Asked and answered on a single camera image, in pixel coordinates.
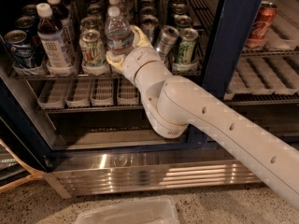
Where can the front green white soda can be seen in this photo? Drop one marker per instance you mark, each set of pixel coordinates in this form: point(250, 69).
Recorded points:
point(92, 48)

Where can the top wire shelf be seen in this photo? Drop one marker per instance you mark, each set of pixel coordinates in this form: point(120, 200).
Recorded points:
point(202, 19)

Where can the front dark tea bottle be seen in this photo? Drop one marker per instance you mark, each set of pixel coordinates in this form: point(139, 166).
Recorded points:
point(51, 33)

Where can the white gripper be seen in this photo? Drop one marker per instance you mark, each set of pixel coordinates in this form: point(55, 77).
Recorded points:
point(139, 62)

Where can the clear plastic bin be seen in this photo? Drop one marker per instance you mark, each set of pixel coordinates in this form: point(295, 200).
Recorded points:
point(154, 210)

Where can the dark tea bottle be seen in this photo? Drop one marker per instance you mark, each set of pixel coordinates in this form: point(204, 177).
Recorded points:
point(51, 33)
point(62, 13)

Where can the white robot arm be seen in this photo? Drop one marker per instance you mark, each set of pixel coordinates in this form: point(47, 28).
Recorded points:
point(172, 103)

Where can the front green lime can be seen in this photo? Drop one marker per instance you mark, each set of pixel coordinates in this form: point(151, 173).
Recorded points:
point(185, 46)

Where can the blue fridge door frame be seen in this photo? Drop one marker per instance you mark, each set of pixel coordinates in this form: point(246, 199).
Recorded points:
point(228, 35)

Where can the tilted silver can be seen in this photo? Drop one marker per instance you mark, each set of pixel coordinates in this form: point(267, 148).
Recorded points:
point(166, 40)

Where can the red cola can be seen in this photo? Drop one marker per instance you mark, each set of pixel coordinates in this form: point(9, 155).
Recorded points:
point(264, 18)

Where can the wire shelf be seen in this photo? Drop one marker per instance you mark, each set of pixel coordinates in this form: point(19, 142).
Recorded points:
point(202, 19)
point(102, 94)

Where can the lower wire shelf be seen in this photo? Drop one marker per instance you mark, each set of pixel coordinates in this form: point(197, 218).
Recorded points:
point(102, 94)

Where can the front blue soda can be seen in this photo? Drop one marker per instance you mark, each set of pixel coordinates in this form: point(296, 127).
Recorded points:
point(20, 48)

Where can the wooden frame at left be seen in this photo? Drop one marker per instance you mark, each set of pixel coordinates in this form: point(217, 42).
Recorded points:
point(13, 171)

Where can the steel fridge base grille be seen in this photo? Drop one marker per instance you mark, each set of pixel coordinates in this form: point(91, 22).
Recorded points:
point(102, 172)

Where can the blue soda can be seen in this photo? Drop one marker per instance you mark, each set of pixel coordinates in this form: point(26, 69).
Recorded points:
point(29, 26)
point(20, 48)

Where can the upright silver can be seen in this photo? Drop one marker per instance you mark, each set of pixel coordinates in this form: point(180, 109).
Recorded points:
point(150, 27)

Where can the green lime can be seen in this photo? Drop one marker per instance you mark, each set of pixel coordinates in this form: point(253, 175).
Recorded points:
point(185, 46)
point(182, 22)

